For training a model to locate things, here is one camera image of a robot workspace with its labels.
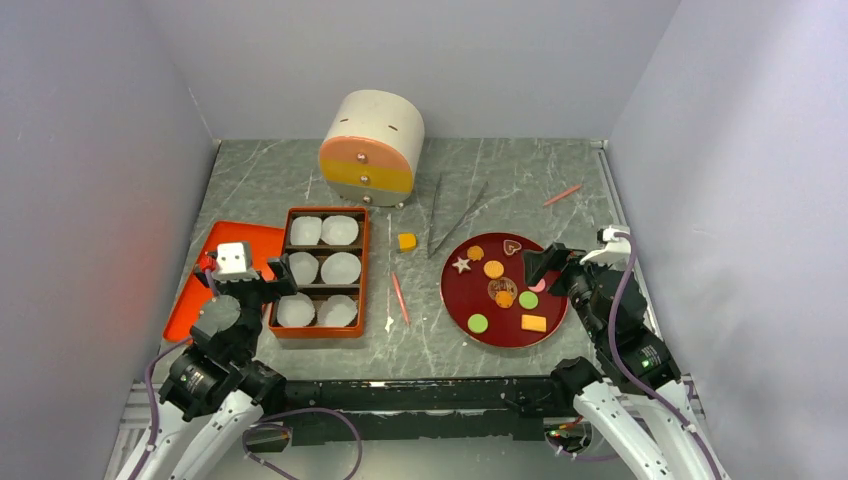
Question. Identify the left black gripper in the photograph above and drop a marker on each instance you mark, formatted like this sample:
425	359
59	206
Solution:
286	284

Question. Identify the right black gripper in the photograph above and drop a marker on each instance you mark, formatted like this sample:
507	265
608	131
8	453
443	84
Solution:
555	256

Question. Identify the pink round cookie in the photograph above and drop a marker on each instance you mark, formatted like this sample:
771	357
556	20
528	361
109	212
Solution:
538	287

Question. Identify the green round cookie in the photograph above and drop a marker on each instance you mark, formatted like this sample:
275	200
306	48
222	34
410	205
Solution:
477	323
528	300

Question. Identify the round orange waffle cookie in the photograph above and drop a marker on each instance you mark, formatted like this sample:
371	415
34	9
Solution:
493	269

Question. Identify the orange chip cookie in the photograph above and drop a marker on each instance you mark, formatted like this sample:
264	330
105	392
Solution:
504	299

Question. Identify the dark red round plate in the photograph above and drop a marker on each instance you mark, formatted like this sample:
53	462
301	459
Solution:
473	292

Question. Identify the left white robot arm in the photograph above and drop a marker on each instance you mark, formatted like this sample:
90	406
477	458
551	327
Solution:
216	388

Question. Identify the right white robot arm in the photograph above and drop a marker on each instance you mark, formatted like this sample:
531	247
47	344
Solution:
633	394

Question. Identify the brown heart cookie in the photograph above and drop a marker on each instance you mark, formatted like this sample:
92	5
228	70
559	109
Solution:
511	247

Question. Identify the white paper cup bottom-left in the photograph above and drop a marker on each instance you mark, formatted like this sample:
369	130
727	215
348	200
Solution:
295	311

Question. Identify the yellow rectangular biscuit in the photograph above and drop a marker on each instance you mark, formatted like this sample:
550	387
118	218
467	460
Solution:
534	323

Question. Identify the orange swirl cookie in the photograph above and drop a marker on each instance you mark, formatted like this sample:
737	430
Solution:
475	253

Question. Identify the white paper cup top-left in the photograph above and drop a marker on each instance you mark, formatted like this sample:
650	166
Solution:
305	231

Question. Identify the orange pen far right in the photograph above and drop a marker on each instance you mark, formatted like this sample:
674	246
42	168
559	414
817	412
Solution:
566	193

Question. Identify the orange cookie box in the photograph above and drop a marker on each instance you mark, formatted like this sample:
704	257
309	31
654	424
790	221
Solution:
327	250

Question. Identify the white paper cup middle-right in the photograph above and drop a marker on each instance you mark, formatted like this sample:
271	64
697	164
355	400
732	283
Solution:
341	268

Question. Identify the white paper cup bottom-right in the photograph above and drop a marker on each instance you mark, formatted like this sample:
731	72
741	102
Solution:
338	311

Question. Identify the white paper cup top-right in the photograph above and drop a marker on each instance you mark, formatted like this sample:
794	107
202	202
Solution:
339	230

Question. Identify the yellow sponge cube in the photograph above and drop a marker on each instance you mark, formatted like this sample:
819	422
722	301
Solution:
407	242

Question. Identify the orange pen near box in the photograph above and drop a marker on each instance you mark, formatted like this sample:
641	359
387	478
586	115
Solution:
400	298

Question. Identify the round mini drawer cabinet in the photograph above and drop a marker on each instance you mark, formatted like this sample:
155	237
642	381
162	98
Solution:
371	152

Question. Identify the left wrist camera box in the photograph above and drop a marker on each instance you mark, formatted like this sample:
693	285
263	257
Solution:
234	262

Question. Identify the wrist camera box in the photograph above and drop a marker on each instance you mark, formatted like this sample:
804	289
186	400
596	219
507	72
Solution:
234	262
615	246

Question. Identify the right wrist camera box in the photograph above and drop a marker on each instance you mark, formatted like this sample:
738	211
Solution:
615	246

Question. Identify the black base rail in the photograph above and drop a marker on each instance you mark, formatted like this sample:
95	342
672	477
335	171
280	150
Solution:
322	411

